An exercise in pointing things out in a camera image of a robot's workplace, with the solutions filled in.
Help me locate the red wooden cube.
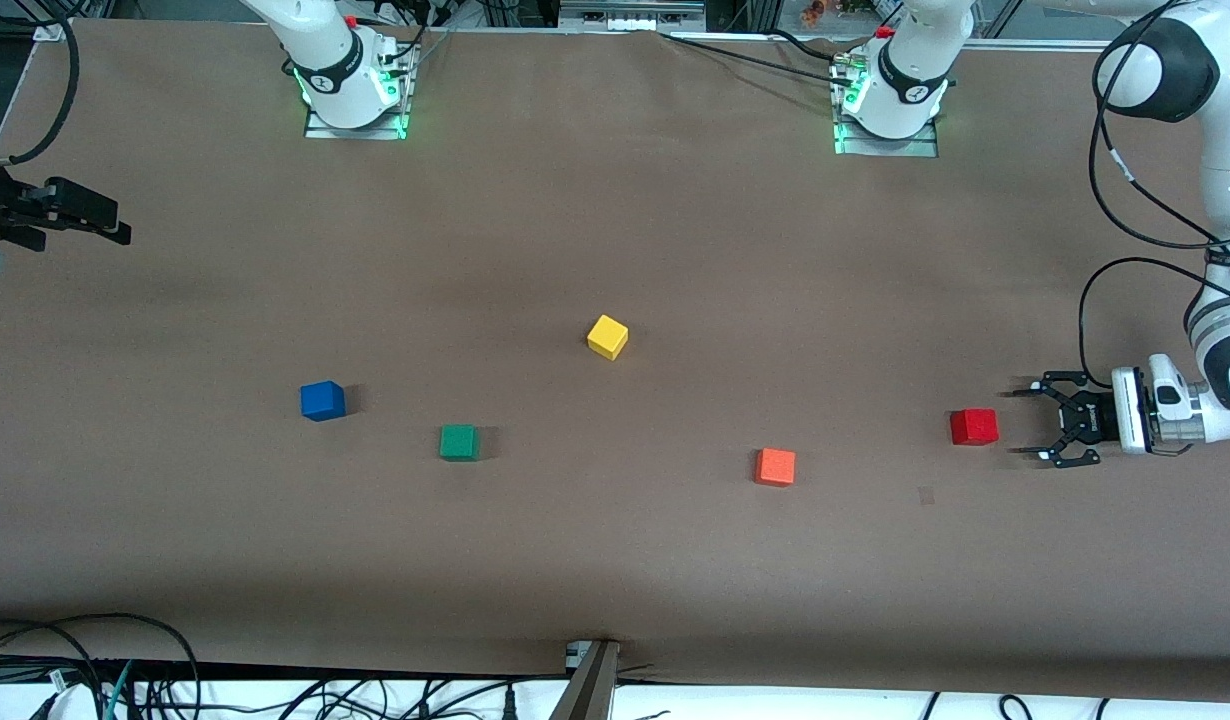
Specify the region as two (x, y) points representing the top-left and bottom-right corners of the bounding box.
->
(950, 408), (1000, 447)

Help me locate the blue wooden cube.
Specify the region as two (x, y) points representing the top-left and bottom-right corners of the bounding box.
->
(300, 380), (347, 422)

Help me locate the yellow wooden cube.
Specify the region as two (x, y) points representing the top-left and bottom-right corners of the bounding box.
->
(587, 314), (630, 361)

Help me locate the brown table cover sheet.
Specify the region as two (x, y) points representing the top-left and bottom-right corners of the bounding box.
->
(0, 18), (1230, 701)

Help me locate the black table edge strip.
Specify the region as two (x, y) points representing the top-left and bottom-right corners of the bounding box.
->
(0, 654), (576, 691)

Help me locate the grey power strip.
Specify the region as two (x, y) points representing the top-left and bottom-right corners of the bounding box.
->
(560, 0), (706, 31)

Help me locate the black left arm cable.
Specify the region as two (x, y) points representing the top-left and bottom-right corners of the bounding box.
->
(1077, 0), (1230, 379)

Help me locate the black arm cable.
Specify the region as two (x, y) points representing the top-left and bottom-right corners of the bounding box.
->
(8, 0), (82, 167)
(1077, 0), (1230, 379)

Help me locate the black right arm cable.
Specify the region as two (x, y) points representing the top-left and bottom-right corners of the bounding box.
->
(8, 0), (82, 167)

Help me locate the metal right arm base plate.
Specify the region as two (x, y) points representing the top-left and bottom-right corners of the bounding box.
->
(303, 40), (417, 141)

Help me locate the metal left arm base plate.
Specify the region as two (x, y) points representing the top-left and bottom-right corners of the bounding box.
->
(832, 55), (941, 159)

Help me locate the aluminium frame rail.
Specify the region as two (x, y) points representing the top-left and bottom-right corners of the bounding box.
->
(940, 36), (1111, 51)

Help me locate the short black base cable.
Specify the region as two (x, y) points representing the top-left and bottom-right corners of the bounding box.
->
(770, 27), (848, 63)

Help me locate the black looped cable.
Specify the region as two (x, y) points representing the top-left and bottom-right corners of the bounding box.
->
(0, 612), (202, 720)

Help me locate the long black base cable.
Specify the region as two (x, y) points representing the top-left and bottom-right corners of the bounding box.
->
(660, 30), (842, 83)

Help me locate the green cable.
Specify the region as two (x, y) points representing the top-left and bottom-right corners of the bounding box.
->
(100, 660), (136, 720)

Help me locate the aluminium camera post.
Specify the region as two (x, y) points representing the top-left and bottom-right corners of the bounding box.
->
(550, 640), (621, 720)

